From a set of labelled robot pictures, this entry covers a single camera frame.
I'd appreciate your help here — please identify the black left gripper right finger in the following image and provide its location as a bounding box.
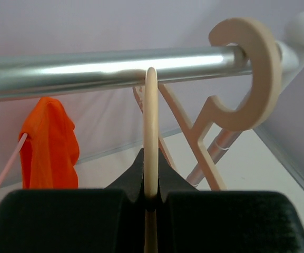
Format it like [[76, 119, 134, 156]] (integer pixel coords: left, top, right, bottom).
[[156, 155, 304, 252]]

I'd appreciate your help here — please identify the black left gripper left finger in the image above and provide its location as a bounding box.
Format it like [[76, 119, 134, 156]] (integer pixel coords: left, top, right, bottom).
[[0, 151, 145, 252]]

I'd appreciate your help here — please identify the orange t shirt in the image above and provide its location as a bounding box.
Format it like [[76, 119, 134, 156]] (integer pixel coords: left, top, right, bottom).
[[19, 97, 80, 189]]

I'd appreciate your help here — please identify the beige hanger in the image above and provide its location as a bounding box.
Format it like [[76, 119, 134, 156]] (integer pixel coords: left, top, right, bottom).
[[132, 17, 283, 190], [143, 67, 159, 252]]

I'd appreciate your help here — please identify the silver clothes rack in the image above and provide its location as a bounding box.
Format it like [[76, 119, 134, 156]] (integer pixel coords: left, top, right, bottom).
[[0, 10, 304, 185]]

